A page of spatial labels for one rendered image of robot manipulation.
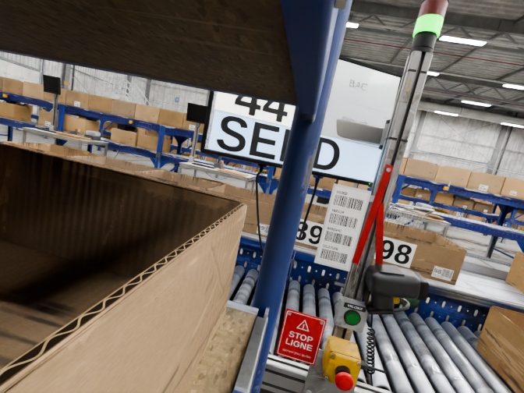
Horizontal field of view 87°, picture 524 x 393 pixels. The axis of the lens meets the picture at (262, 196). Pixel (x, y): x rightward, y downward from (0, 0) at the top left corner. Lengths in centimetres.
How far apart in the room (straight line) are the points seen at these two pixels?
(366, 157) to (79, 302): 69
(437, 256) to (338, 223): 82
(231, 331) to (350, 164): 60
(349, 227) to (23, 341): 59
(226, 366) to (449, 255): 130
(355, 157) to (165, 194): 60
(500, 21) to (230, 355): 1533
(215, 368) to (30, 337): 11
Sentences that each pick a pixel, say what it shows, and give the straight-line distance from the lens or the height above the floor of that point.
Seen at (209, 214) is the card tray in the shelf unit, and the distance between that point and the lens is 23.
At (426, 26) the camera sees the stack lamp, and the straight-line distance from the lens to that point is 74.
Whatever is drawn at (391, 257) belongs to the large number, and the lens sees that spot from 137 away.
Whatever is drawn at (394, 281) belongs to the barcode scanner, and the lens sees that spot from 67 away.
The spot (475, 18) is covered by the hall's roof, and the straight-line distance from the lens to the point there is 1514.
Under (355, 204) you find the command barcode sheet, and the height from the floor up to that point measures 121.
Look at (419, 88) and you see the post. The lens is 71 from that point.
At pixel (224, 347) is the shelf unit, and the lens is 23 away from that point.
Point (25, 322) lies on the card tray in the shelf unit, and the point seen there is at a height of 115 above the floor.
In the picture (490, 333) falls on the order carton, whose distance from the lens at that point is 131.
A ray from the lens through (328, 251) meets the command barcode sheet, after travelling 69.
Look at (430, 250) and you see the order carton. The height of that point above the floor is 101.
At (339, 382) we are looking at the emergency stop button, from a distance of 72.
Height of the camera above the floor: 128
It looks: 9 degrees down
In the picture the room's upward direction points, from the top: 12 degrees clockwise
